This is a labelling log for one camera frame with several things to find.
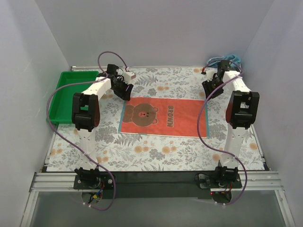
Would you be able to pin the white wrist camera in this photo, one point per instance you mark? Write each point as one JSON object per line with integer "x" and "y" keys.
{"x": 128, "y": 76}
{"x": 208, "y": 72}

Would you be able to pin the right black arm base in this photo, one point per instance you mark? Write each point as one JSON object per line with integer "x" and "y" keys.
{"x": 212, "y": 181}

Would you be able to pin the green plastic tray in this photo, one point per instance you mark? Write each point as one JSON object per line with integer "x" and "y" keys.
{"x": 61, "y": 104}

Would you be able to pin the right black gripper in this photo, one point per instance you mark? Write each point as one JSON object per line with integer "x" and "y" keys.
{"x": 211, "y": 86}

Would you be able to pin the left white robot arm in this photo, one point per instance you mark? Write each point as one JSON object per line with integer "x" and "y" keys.
{"x": 86, "y": 111}

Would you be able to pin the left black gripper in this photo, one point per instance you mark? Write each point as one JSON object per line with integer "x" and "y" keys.
{"x": 122, "y": 88}

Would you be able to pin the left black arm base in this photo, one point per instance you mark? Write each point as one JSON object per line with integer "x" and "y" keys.
{"x": 93, "y": 182}

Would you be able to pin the blue crumpled towel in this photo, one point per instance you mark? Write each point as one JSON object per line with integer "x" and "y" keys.
{"x": 234, "y": 62}

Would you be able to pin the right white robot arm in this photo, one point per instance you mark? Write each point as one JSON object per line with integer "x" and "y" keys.
{"x": 240, "y": 114}

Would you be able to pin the aluminium frame rail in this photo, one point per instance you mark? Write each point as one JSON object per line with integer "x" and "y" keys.
{"x": 163, "y": 184}

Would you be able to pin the orange brown bear towel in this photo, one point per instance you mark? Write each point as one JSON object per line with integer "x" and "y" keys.
{"x": 172, "y": 117}

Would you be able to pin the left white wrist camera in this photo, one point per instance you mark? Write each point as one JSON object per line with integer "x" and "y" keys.
{"x": 128, "y": 76}

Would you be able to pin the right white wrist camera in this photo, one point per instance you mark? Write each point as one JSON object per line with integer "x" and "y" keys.
{"x": 208, "y": 72}

